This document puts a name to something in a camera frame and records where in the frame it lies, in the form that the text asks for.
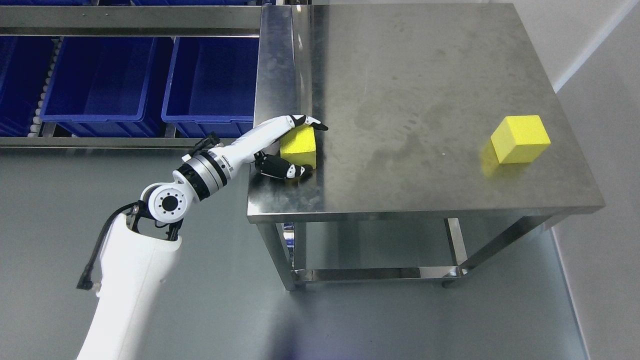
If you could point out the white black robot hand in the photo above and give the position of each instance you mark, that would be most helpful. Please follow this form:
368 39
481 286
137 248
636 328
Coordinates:
250 147

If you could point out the yellow foam block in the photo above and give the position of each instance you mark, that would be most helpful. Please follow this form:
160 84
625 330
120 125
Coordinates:
299 147
519 139

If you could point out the grey metal shelf rack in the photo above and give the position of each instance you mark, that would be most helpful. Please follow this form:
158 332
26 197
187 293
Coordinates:
123 21

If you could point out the blue plastic bin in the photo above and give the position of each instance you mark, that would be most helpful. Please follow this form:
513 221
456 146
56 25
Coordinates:
24 64
109 87
211 86

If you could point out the stainless steel table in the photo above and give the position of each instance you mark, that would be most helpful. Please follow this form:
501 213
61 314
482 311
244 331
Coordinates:
411 94

